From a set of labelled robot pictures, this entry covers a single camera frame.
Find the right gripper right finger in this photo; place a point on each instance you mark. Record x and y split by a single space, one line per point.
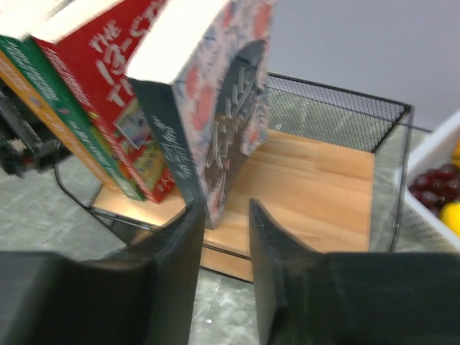
308 297

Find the pink floral book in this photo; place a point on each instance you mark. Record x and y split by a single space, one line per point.
200 77

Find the dark grape bunch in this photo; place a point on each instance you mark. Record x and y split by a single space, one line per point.
436 187

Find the green 104-Storey Treehouse book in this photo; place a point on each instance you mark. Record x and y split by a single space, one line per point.
18 19

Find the wood and wire shelf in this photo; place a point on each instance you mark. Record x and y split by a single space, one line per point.
316 178

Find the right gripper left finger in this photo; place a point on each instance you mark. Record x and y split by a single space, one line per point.
142 294

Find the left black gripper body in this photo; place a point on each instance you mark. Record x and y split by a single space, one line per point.
26 143

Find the red 13-Storey Treehouse book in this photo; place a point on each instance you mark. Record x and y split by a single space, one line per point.
90 43

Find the yellow lemon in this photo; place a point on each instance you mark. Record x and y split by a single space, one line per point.
450 216

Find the orange Treehouse book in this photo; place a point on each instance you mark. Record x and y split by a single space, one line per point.
30 96

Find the white plastic fruit basket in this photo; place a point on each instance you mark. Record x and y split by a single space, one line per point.
435 151

